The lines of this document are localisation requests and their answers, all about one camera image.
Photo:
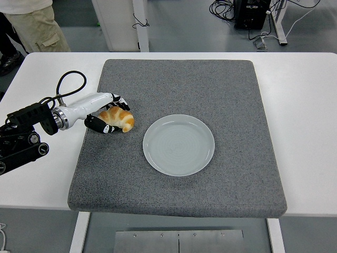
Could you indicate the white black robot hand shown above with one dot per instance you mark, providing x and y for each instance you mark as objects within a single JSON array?
[{"x": 87, "y": 104}]

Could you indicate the golden croissant bread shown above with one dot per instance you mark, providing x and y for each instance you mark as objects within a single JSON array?
[{"x": 121, "y": 117}]

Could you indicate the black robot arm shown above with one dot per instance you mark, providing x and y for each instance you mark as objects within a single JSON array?
[{"x": 23, "y": 116}]

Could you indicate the pale grey round plate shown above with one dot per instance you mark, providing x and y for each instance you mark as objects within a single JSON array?
[{"x": 179, "y": 147}]

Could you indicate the person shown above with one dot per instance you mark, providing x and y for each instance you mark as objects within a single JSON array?
[
  {"x": 39, "y": 29},
  {"x": 10, "y": 60}
]

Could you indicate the white table leg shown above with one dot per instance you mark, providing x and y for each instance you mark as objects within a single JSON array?
[
  {"x": 79, "y": 232},
  {"x": 276, "y": 237}
]

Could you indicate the grey felt table mat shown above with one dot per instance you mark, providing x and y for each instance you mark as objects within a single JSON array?
[{"x": 223, "y": 87}]

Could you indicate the black computer case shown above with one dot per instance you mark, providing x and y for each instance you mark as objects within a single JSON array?
[{"x": 250, "y": 15}]

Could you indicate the white desk leg with foot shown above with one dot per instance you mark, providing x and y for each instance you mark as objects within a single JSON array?
[{"x": 279, "y": 26}]

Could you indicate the white desk post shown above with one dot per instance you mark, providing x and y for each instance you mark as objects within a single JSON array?
[{"x": 143, "y": 39}]

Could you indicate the small grey floor bracket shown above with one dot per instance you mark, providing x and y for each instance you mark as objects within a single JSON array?
[{"x": 260, "y": 44}]

